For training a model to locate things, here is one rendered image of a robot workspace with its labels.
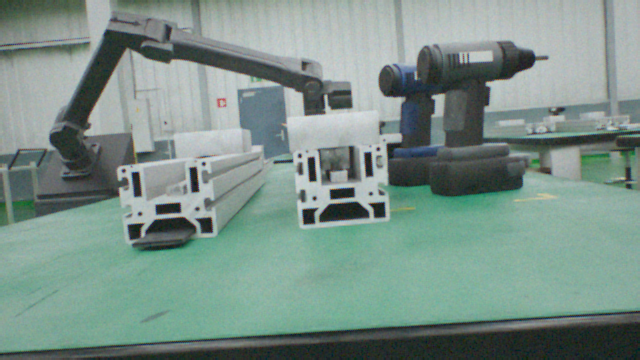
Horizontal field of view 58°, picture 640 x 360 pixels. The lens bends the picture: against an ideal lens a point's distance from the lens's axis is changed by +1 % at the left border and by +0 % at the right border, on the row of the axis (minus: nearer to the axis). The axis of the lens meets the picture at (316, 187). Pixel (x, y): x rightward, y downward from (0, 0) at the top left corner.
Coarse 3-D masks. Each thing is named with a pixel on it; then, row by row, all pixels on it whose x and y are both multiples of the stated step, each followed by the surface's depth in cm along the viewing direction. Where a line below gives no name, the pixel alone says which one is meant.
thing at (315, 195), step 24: (312, 168) 86; (360, 168) 64; (384, 168) 63; (312, 192) 63; (336, 192) 72; (360, 192) 63; (384, 192) 64; (312, 216) 70; (336, 216) 68; (360, 216) 66; (384, 216) 65
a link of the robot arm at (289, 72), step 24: (168, 24) 135; (144, 48) 128; (168, 48) 129; (192, 48) 132; (216, 48) 134; (240, 48) 136; (240, 72) 138; (264, 72) 138; (288, 72) 138; (312, 72) 140
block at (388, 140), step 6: (384, 138) 131; (390, 138) 131; (396, 138) 132; (384, 144) 131; (390, 144) 135; (396, 144) 135; (390, 150) 134; (390, 156) 134; (378, 162) 134; (384, 162) 132
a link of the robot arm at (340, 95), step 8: (312, 80) 140; (328, 80) 147; (312, 88) 141; (328, 88) 145; (336, 88) 145; (344, 88) 145; (312, 96) 142; (336, 96) 146; (344, 96) 146; (336, 104) 146; (344, 104) 146
